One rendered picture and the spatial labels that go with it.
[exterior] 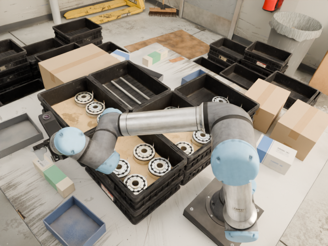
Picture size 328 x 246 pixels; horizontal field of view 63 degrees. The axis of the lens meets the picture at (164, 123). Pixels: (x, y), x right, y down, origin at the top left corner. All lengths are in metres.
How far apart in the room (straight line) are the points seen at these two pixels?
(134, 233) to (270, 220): 0.62
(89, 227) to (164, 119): 0.64
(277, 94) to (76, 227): 1.36
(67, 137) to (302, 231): 1.94
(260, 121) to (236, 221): 0.86
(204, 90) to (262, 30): 2.61
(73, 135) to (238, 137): 0.43
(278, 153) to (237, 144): 0.89
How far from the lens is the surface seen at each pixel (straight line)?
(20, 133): 1.67
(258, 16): 4.22
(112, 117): 0.88
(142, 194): 1.05
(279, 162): 1.54
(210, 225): 1.24
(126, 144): 1.33
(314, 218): 2.45
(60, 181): 1.33
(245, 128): 0.72
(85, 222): 1.26
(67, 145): 0.75
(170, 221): 1.26
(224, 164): 0.67
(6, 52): 2.89
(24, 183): 1.44
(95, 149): 0.79
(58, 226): 1.28
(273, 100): 1.78
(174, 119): 0.80
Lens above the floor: 1.82
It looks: 43 degrees down
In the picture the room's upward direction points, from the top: 7 degrees clockwise
